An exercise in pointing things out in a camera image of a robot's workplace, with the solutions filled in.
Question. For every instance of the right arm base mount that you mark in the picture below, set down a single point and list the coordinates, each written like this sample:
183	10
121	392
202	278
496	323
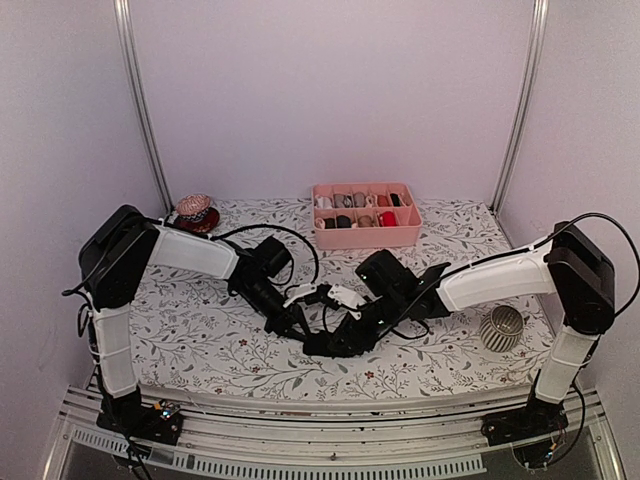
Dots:
537	417

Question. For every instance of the aluminium frame post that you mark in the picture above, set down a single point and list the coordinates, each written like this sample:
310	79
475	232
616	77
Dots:
533	56
124	25

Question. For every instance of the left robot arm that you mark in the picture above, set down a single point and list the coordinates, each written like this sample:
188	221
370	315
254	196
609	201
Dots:
115	259

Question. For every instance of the red patterned pincushion on saucer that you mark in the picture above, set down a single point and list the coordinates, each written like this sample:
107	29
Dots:
196	213

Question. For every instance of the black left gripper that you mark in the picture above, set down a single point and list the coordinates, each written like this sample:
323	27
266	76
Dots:
283	324

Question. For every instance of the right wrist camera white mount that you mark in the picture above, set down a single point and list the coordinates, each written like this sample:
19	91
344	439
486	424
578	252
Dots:
342	297

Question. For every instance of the black underwear beige waistband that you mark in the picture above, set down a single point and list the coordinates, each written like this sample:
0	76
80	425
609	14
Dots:
396	200

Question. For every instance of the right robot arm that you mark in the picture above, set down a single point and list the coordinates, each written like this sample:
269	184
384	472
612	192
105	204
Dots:
566	263

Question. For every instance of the floral patterned table mat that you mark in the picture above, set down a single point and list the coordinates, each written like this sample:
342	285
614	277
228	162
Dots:
188	334

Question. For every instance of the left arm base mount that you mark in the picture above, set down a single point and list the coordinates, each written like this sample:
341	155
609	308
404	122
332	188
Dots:
161	422

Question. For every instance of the black underwear white lettering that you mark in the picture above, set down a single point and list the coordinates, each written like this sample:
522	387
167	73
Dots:
325	344

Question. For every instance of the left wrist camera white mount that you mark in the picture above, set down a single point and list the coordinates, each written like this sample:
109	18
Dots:
309	294

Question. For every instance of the left aluminium frame post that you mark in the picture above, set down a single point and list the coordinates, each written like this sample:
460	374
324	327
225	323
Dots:
124	25

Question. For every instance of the striped round cup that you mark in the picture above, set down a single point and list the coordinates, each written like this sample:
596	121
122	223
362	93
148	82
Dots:
501	329

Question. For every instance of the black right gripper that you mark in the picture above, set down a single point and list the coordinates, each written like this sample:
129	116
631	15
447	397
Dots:
370	340

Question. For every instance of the pink divided storage box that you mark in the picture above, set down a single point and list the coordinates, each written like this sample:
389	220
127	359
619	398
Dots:
362	216

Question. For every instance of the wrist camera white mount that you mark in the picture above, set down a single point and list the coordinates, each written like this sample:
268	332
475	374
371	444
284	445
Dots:
342	297
309	294

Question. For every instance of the right aluminium frame post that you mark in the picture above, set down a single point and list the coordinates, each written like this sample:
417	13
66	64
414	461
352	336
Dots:
533	56

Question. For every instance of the aluminium front rail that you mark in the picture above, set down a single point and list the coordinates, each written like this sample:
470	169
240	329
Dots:
420	438

